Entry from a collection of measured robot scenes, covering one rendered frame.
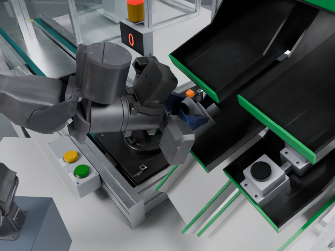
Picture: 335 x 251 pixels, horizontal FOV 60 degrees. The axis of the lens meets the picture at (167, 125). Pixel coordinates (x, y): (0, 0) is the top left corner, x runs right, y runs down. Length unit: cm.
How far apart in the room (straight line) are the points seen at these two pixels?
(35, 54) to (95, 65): 124
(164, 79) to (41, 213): 42
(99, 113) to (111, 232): 50
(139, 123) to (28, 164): 70
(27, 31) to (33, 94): 136
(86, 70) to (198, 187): 42
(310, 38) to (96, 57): 29
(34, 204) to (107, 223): 24
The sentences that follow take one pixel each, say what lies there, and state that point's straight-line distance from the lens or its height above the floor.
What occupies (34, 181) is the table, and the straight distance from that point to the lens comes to 103.
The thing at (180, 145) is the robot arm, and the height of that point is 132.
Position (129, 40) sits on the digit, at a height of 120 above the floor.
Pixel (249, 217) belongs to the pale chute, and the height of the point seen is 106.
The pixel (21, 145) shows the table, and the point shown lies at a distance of 117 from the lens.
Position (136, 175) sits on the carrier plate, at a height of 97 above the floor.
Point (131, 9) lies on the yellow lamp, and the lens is 91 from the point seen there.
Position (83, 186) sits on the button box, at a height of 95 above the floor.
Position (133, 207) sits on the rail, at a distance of 77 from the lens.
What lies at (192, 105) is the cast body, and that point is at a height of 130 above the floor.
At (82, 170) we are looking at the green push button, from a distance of 85.
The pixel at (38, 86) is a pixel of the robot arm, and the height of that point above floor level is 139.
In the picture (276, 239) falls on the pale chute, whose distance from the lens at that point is 63.
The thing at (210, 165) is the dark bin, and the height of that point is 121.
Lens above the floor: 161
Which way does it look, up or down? 42 degrees down
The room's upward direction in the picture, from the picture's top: straight up
